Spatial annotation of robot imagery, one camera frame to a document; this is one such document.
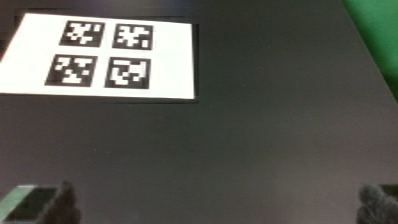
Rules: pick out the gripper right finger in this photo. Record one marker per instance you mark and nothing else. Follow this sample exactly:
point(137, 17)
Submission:
point(376, 211)

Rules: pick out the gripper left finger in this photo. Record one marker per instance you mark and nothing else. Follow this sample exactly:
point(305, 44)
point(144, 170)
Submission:
point(39, 205)

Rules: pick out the white flat marker plate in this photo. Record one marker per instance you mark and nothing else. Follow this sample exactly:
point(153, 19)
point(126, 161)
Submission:
point(89, 56)

